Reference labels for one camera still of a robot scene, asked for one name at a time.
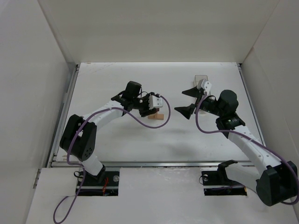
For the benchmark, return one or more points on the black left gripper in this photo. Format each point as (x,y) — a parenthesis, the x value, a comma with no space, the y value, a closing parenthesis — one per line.
(145,111)

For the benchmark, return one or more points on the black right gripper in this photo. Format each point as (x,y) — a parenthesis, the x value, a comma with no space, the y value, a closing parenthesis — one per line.
(197,101)

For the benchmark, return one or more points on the clear plastic box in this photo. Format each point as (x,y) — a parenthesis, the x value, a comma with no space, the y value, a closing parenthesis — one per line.
(197,78)

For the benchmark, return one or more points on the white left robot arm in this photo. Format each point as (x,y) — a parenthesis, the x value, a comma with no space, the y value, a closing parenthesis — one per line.
(88,125)

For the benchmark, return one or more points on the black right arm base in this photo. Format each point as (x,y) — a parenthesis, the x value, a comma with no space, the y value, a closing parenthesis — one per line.
(216,182)

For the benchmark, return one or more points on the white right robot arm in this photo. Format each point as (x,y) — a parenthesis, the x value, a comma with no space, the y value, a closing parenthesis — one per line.
(275,180)

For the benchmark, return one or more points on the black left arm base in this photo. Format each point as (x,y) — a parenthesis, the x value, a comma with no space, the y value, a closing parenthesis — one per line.
(107,186)

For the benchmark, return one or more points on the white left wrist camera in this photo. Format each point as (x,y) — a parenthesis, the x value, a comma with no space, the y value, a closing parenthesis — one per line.
(155,102)

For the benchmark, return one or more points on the aluminium table edge rail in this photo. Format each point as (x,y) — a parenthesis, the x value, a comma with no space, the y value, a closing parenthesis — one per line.
(66,98)

